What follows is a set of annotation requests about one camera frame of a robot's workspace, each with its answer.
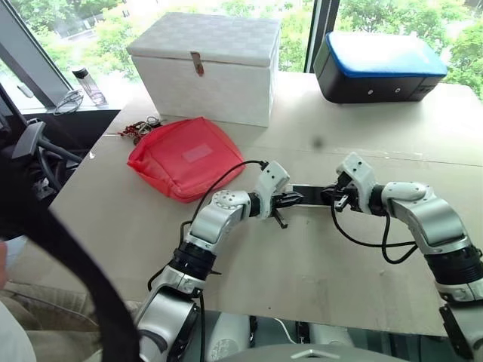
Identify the white woven storage box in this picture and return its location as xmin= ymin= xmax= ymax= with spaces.
xmin=126 ymin=11 xmax=282 ymax=129

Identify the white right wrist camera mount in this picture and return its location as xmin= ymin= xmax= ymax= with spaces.
xmin=335 ymin=152 xmax=375 ymax=212

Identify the white smartphone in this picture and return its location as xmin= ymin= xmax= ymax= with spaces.
xmin=288 ymin=183 xmax=335 ymax=207

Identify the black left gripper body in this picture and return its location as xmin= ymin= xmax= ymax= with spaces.
xmin=270 ymin=192 xmax=283 ymax=220

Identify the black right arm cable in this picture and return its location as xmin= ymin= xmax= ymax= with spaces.
xmin=331 ymin=205 xmax=418 ymax=264

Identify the grey robot torso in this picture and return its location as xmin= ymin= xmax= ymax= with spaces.
xmin=222 ymin=341 xmax=420 ymax=362

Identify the clear water bottle black cap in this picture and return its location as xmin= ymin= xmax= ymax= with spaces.
xmin=71 ymin=67 xmax=107 ymax=106

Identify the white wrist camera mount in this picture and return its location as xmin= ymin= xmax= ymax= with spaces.
xmin=335 ymin=152 xmax=375 ymax=212
xmin=254 ymin=161 xmax=291 ymax=219

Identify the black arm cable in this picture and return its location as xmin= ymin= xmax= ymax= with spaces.
xmin=331 ymin=205 xmax=418 ymax=264
xmin=146 ymin=160 xmax=269 ymax=295

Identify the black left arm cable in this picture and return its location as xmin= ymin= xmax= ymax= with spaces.
xmin=146 ymin=160 xmax=269 ymax=295

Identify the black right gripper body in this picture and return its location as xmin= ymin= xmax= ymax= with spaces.
xmin=331 ymin=173 xmax=359 ymax=210

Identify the wide black strap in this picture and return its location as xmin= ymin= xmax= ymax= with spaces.
xmin=0 ymin=203 xmax=141 ymax=362

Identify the red fabric pouch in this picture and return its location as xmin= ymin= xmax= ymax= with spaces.
xmin=126 ymin=116 xmax=247 ymax=204

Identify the thin white cable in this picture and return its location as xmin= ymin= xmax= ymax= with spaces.
xmin=271 ymin=317 xmax=303 ymax=343

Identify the grey slanted window frame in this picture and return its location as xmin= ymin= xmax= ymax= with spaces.
xmin=0 ymin=0 xmax=69 ymax=110

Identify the dark window pillar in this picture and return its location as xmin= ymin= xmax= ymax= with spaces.
xmin=303 ymin=0 xmax=340 ymax=75

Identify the black office chair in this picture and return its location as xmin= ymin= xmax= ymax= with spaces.
xmin=0 ymin=109 xmax=82 ymax=212

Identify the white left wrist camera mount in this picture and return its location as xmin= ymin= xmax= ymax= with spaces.
xmin=254 ymin=161 xmax=291 ymax=219

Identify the white rounded robot leg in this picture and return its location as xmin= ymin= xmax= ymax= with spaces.
xmin=205 ymin=312 xmax=252 ymax=362
xmin=307 ymin=323 xmax=355 ymax=348

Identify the black case with blue top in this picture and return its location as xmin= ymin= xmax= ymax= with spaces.
xmin=312 ymin=30 xmax=449 ymax=104

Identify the key bunch with red beads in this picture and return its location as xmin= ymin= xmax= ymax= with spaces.
xmin=117 ymin=116 xmax=163 ymax=146

